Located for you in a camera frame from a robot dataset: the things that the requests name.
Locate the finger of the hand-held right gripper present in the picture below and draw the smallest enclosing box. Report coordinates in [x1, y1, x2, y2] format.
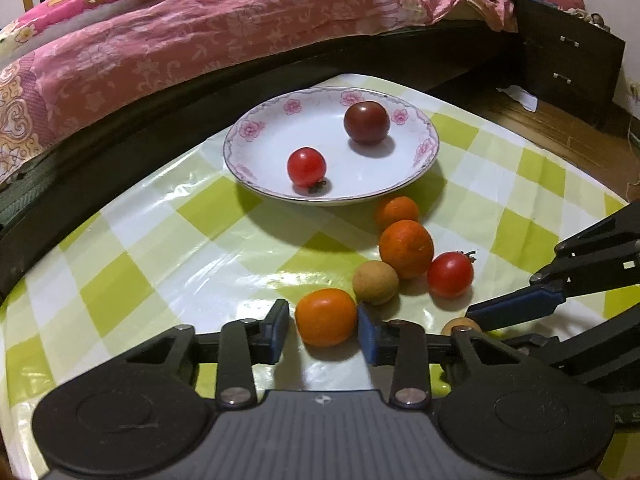
[466, 283, 640, 385]
[529, 202, 640, 302]

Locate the dark bed frame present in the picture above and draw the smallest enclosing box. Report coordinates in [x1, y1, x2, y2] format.
[0, 15, 526, 301]

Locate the pink floral bedsheet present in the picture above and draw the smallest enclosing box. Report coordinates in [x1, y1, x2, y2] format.
[0, 0, 483, 186]

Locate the green checked tablecloth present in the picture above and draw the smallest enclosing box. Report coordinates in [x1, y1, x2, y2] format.
[0, 74, 640, 480]

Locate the white floral rim plate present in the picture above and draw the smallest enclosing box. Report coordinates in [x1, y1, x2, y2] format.
[223, 87, 441, 207]

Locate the small orange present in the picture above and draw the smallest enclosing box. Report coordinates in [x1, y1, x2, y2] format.
[375, 196, 420, 229]
[378, 220, 435, 280]
[295, 288, 359, 347]

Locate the dark purple tomato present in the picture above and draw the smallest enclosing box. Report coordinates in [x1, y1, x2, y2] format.
[343, 101, 391, 144]

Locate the white paper scrap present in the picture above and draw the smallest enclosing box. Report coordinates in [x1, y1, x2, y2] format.
[496, 85, 539, 111]

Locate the red cherry tomato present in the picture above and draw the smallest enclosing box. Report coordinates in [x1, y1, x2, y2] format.
[427, 251, 477, 300]
[287, 147, 329, 195]

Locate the dark wooden nightstand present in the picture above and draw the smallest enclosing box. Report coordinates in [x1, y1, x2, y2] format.
[515, 0, 627, 127]

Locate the tan longan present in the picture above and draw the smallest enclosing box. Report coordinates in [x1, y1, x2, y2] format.
[441, 317, 484, 337]
[352, 261, 400, 306]

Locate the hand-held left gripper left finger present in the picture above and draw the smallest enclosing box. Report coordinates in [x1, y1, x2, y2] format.
[125, 299, 292, 409]

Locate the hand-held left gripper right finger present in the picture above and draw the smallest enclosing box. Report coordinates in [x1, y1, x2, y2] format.
[356, 304, 531, 409]

